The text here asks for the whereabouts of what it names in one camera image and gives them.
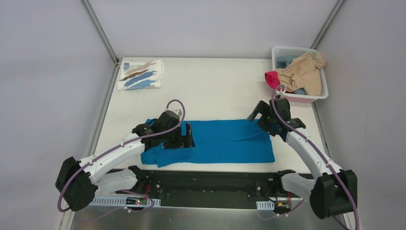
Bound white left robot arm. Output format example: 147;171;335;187
55;110;195;212

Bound aluminium frame post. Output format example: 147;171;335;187
80;0;119;65
310;0;346;49

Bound white slotted cable duct right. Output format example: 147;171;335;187
256;201;275;210

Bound grey-blue t-shirt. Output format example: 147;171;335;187
276;55;297;69

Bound blue polo shirt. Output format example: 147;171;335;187
141;119;275;167

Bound white slotted cable duct left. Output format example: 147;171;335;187
89;195;161;207

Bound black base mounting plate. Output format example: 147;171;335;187
108;168;313;210

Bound folded white printed t-shirt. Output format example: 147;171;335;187
117;59;164;91

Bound aluminium frame post right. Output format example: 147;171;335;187
310;0;346;49

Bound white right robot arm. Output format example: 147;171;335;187
247;98;357;219

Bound white plastic laundry basket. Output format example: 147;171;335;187
271;46;328;103

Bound white slotted cable duct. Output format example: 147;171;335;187
89;195;161;207
256;201;275;210

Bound beige t-shirt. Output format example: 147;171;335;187
276;52;326;96

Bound pink t-shirt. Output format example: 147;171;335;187
264;71;282;90

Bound aluminium frame post left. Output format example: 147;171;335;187
80;0;119;65

